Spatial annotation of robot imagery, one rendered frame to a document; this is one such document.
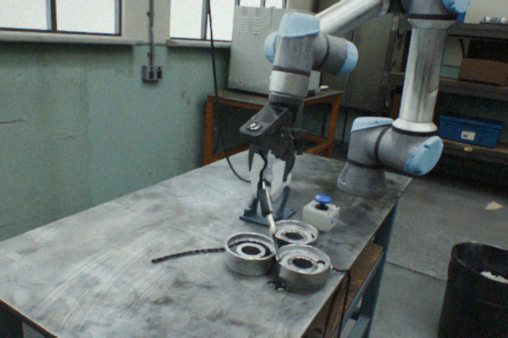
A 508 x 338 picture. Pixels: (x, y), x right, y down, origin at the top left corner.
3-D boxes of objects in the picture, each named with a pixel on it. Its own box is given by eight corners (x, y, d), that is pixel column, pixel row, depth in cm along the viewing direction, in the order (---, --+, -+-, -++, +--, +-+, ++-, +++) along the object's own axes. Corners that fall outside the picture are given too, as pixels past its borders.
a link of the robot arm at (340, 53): (325, 38, 93) (291, 28, 86) (365, 42, 84) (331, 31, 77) (317, 73, 94) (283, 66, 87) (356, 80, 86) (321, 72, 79)
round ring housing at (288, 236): (309, 236, 95) (311, 220, 94) (322, 260, 85) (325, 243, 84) (264, 236, 93) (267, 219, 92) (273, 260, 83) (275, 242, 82)
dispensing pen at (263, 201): (269, 256, 76) (253, 174, 82) (271, 259, 79) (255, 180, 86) (280, 254, 75) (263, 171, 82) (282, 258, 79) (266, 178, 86)
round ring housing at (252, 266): (217, 272, 77) (219, 253, 76) (229, 246, 87) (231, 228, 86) (272, 282, 76) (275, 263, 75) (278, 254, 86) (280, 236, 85)
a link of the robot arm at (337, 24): (385, -39, 113) (254, 31, 93) (421, -42, 105) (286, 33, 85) (389, 2, 119) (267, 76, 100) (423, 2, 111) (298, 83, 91)
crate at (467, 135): (498, 143, 394) (504, 120, 387) (496, 150, 363) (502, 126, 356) (441, 132, 420) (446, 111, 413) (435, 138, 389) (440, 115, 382)
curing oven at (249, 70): (296, 104, 296) (308, 9, 277) (226, 91, 324) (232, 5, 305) (326, 97, 348) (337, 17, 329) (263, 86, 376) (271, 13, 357)
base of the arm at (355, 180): (345, 177, 139) (350, 148, 136) (390, 188, 132) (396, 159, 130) (330, 189, 127) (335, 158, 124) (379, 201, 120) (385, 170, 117)
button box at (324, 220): (328, 233, 97) (331, 214, 96) (300, 224, 100) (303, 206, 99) (339, 222, 104) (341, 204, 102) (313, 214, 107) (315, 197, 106)
